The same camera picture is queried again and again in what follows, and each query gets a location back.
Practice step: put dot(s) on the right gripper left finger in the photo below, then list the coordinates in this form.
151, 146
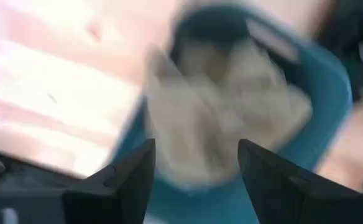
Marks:
122, 193

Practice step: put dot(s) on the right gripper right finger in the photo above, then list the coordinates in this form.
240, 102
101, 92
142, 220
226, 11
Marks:
287, 199

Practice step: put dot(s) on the beige baseball cap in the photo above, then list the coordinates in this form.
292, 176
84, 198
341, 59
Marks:
218, 112

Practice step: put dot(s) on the teal plastic bin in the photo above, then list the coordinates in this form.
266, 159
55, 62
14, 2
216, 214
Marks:
321, 84

